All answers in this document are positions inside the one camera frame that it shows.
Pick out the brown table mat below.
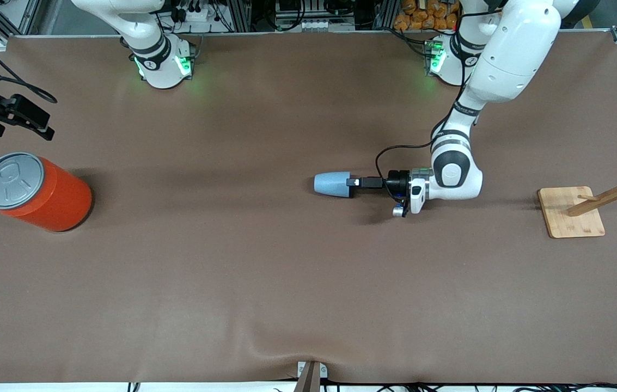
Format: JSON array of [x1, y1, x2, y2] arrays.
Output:
[[0, 32, 617, 385]]

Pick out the orange snack packets pile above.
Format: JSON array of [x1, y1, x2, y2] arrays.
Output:
[[394, 0, 460, 31]]

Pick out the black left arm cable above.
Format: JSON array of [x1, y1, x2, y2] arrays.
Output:
[[375, 95, 478, 180]]

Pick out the light blue plastic cup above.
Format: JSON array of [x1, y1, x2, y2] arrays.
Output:
[[314, 171, 353, 197]]

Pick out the white power strip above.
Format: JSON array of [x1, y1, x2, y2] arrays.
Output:
[[276, 18, 356, 32]]

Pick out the orange can with grey lid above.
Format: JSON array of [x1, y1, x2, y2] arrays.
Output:
[[0, 152, 93, 233]]

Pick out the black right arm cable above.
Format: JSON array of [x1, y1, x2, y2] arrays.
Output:
[[0, 19, 58, 104]]

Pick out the bamboo cup rack stand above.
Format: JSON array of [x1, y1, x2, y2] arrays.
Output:
[[537, 150, 617, 239]]

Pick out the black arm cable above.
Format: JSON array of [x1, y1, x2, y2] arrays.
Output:
[[375, 95, 478, 180], [0, 19, 58, 104]]

